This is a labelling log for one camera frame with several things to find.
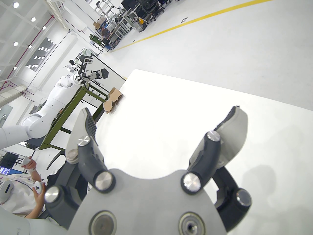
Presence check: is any green potted plant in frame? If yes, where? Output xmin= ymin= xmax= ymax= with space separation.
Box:
xmin=89 ymin=34 xmax=104 ymax=49

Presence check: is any dark display screen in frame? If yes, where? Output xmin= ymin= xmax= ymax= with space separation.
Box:
xmin=0 ymin=151 xmax=20 ymax=174

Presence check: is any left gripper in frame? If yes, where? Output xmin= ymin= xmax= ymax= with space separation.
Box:
xmin=81 ymin=68 xmax=109 ymax=81

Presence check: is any small brown carton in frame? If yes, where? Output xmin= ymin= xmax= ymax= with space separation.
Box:
xmin=103 ymin=88 xmax=123 ymax=113

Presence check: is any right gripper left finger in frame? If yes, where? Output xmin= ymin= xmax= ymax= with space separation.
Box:
xmin=45 ymin=108 xmax=117 ymax=230

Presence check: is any robot body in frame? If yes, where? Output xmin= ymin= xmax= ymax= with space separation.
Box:
xmin=0 ymin=207 xmax=32 ymax=235

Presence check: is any green metal frame table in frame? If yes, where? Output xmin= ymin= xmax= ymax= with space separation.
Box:
xmin=39 ymin=83 xmax=112 ymax=151

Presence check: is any person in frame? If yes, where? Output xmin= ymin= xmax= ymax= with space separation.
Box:
xmin=0 ymin=156 xmax=50 ymax=220

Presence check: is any black monitor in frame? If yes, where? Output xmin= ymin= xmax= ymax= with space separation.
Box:
xmin=121 ymin=0 xmax=138 ymax=11

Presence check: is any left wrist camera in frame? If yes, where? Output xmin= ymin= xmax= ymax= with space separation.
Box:
xmin=79 ymin=55 xmax=95 ymax=75

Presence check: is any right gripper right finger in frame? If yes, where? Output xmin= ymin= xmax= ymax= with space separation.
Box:
xmin=181 ymin=106 xmax=252 ymax=233

